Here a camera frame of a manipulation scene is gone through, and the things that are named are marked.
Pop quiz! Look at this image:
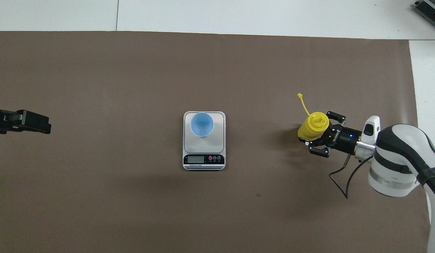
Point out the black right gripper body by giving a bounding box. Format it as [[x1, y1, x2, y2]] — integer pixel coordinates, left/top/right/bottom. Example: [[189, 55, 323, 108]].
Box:
[[327, 125, 363, 155]]

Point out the yellow squeeze bottle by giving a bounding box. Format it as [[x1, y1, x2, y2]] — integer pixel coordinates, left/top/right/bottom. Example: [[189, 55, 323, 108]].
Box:
[[297, 93, 331, 142]]

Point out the light blue paper cup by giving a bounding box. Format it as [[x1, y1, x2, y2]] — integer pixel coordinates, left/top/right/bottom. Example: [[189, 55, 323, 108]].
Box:
[[190, 112, 215, 137]]

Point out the silver digital kitchen scale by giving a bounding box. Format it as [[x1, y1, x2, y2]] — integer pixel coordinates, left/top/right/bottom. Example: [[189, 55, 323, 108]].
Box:
[[183, 111, 226, 171]]

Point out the brown table mat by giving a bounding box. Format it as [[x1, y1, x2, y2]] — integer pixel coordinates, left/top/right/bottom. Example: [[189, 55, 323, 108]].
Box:
[[0, 31, 434, 253]]

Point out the grey ribbed metal device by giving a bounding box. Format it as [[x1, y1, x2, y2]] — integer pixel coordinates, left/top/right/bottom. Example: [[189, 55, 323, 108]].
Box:
[[414, 0, 435, 34]]

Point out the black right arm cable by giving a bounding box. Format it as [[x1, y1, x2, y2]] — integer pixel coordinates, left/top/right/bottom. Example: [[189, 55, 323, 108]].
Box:
[[329, 155, 374, 200]]

